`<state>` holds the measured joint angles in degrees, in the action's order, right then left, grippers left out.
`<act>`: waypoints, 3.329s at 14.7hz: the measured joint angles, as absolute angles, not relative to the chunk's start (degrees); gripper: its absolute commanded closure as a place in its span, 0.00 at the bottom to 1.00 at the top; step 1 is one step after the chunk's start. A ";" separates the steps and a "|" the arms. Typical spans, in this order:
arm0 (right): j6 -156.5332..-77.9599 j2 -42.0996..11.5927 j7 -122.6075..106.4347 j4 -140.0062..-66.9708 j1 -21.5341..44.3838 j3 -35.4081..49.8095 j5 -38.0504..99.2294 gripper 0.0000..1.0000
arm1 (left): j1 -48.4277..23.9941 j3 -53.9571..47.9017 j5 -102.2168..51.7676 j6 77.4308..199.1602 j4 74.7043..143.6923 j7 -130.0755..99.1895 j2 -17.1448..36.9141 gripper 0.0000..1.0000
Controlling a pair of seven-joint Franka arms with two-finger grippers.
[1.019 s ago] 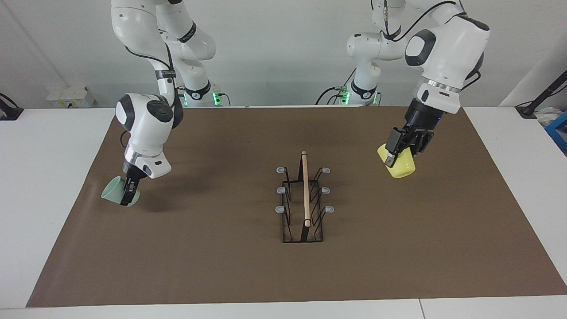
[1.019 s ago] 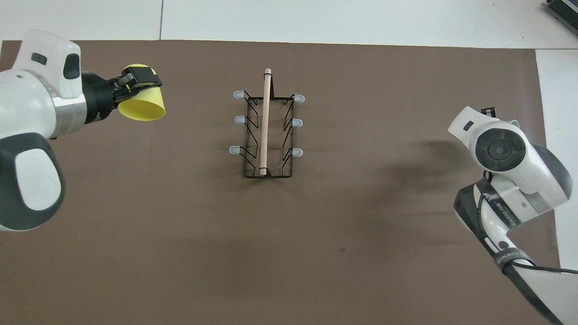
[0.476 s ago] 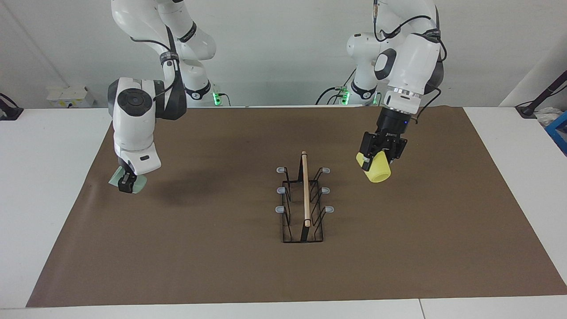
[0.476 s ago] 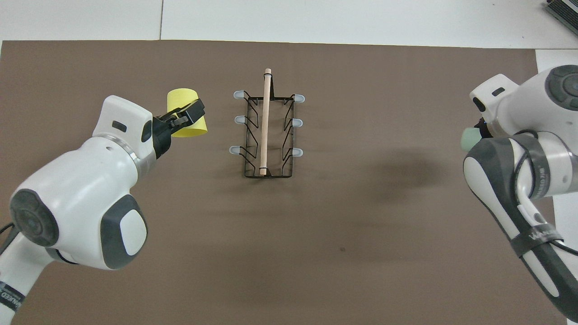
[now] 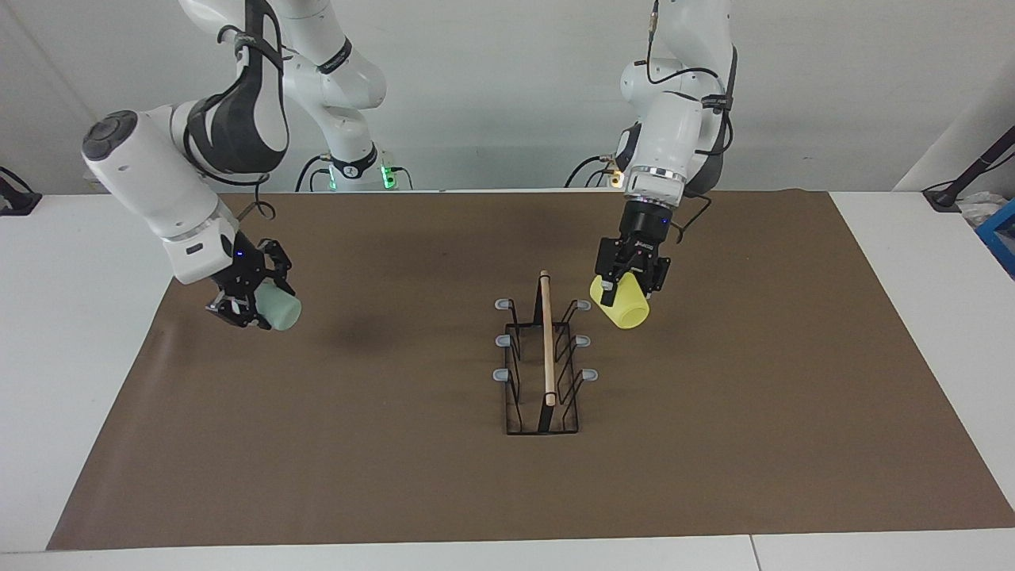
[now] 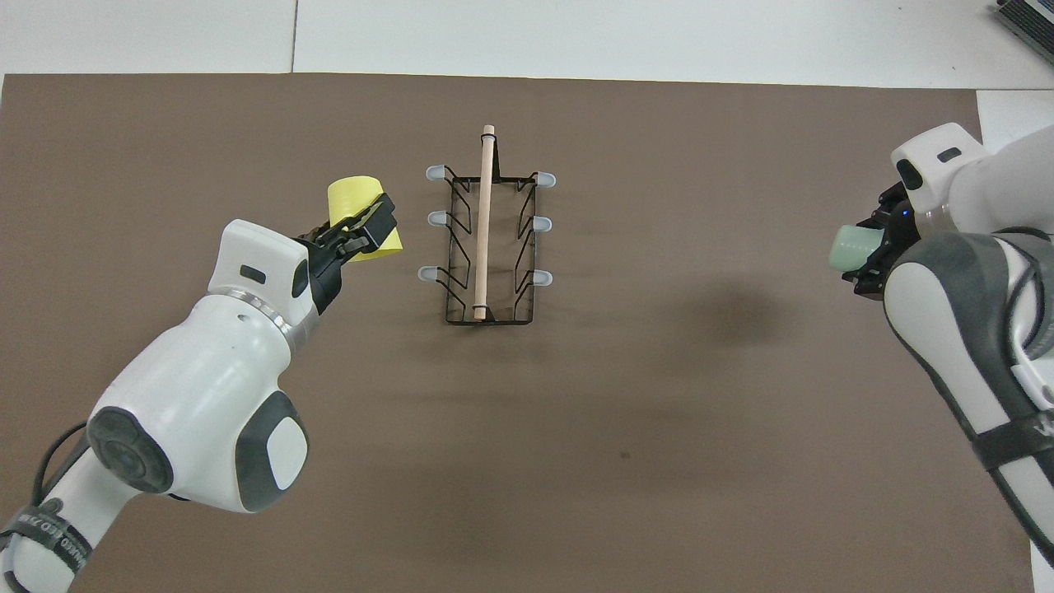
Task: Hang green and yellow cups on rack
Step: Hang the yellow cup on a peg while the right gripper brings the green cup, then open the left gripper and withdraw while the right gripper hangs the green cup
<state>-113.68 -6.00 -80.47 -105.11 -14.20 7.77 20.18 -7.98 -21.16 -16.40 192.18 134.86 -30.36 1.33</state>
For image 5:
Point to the black clamp mount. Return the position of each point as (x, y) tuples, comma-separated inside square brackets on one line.
[(20, 202)]

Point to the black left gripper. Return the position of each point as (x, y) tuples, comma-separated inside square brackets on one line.
[(646, 226)]

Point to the yellow plastic cup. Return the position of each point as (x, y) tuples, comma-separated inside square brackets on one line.
[(630, 311)]

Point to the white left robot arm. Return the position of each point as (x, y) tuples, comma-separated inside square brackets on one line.
[(670, 135)]

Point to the black camera stand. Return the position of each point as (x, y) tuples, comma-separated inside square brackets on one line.
[(944, 197)]

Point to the brown table mat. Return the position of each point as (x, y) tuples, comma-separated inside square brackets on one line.
[(357, 476)]

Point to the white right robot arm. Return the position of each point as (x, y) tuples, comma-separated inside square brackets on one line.
[(151, 174)]

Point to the blue box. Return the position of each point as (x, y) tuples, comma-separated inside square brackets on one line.
[(1001, 238)]

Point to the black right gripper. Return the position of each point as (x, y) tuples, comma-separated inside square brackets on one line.
[(242, 274)]

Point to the crumpled clear plastic bag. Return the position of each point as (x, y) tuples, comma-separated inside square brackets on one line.
[(979, 208)]

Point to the pale green plastic cup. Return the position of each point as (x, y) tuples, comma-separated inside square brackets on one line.
[(283, 312)]

